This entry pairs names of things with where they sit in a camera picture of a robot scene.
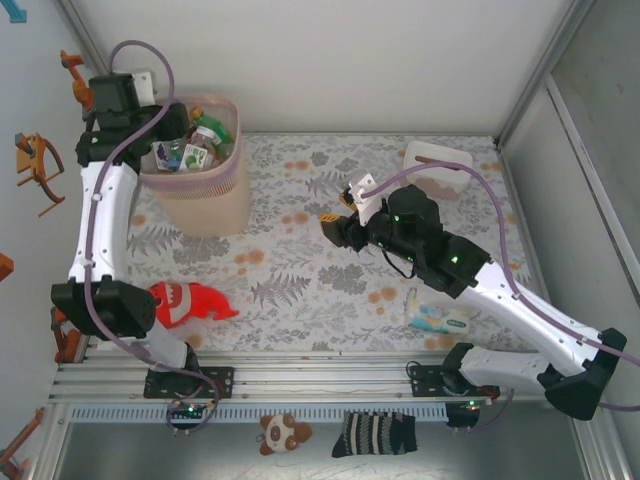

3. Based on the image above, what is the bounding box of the clear bottle purple grape label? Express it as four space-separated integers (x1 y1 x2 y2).
151 140 175 173

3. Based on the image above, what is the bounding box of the brown bottle with copper cap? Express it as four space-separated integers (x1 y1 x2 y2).
188 125 222 154

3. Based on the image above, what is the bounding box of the green plastic bottle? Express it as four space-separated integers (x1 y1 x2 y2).
191 106 233 144

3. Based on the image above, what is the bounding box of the pink ribbed plastic bin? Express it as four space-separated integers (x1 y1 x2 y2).
138 94 251 239

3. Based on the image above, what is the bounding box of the white and pink tissue box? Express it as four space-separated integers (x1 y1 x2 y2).
402 140 474 202

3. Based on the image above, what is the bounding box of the floral patterned tablecloth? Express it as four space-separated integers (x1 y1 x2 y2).
97 132 532 354

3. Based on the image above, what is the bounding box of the wet wipes pack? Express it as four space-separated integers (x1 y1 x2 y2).
405 287 474 335

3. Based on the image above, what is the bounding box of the red shark plush toy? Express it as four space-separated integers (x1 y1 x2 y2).
146 280 241 330

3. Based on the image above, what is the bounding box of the black white striped sock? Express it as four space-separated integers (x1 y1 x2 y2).
331 410 418 459

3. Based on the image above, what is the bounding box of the brown white bear plush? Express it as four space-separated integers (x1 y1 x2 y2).
258 413 314 457

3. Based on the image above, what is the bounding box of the thin black right gripper cable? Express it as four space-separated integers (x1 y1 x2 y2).
382 249 416 280

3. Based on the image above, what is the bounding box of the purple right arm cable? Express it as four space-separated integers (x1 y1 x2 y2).
362 158 640 434

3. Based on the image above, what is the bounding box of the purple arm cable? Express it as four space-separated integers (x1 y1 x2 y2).
82 39 221 436
362 158 640 434

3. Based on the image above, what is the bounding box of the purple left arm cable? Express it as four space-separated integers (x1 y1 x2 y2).
82 39 221 436

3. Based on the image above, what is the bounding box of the orange claw wall model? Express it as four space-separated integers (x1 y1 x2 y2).
14 132 66 218

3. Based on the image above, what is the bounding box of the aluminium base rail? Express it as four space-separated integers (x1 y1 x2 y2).
49 349 566 401

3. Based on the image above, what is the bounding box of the white slotted cable duct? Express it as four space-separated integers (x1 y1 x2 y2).
69 402 450 424

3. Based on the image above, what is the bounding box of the aluminium enclosure frame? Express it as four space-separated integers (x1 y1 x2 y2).
29 0 640 480

